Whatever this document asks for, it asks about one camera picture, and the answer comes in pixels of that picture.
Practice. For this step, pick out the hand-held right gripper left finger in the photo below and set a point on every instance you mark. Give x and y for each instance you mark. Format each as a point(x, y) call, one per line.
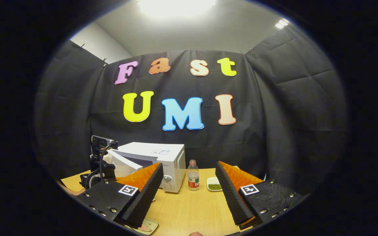
point(148, 193)

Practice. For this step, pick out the cream food plate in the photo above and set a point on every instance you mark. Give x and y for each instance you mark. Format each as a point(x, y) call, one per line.
point(153, 224)

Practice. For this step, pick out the large ceiling light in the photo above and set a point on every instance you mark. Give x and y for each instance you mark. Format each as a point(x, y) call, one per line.
point(176, 6)

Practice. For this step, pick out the small ceiling light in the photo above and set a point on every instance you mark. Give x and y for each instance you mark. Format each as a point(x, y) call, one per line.
point(281, 23)

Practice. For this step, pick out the white microwave oven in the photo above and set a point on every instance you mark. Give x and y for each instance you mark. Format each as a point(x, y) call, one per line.
point(149, 149)

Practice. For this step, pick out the black backdrop cloth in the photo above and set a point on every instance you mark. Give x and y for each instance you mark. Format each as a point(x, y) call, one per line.
point(274, 124)

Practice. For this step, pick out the white divided plate of beans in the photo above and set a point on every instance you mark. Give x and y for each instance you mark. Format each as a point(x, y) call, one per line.
point(214, 186)

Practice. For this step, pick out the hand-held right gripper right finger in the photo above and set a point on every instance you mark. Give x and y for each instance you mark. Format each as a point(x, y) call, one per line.
point(231, 193)

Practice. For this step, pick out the pale bread roll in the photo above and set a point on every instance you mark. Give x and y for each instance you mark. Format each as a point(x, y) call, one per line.
point(144, 228)

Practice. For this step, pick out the clear plastic bottle red label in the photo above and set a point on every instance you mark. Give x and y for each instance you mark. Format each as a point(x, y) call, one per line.
point(193, 178)

